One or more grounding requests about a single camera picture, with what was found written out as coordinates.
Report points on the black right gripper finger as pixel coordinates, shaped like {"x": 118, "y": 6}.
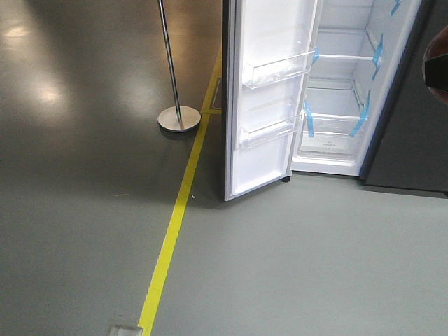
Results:
{"x": 435, "y": 72}

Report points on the red yellow apple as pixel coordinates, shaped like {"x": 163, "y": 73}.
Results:
{"x": 437, "y": 47}

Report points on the white fridge door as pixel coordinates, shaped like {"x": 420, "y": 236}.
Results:
{"x": 258, "y": 32}

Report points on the white open fridge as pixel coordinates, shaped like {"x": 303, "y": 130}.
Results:
{"x": 360, "y": 49}

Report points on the clear upper door shelf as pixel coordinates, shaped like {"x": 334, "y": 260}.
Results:
{"x": 261, "y": 75}

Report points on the clear door shelf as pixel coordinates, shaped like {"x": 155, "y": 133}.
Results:
{"x": 249, "y": 137}
{"x": 261, "y": 75}

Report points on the clear lower door shelf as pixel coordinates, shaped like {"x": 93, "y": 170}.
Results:
{"x": 249, "y": 137}

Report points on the silver stanchion pole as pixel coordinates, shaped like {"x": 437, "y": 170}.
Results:
{"x": 177, "y": 118}

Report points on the metal floor plate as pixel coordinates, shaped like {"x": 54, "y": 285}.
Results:
{"x": 124, "y": 330}

